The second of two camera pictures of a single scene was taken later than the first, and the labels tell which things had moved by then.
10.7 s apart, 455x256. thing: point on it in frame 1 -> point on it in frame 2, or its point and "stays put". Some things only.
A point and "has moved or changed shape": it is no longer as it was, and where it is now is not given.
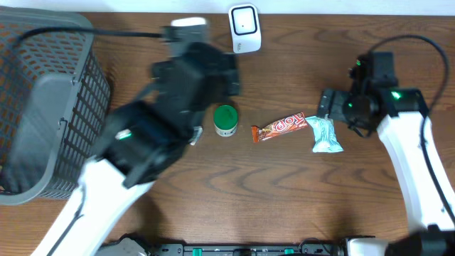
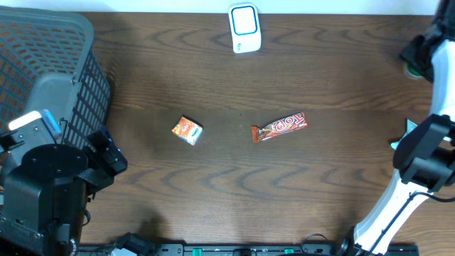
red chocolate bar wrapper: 276,127 stays put
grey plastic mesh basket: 54,97 stays put
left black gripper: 232,87 -> 105,168
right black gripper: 335,108 -> 409,52
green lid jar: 225,119 -> 411,73
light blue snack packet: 325,139 has moved or changed shape
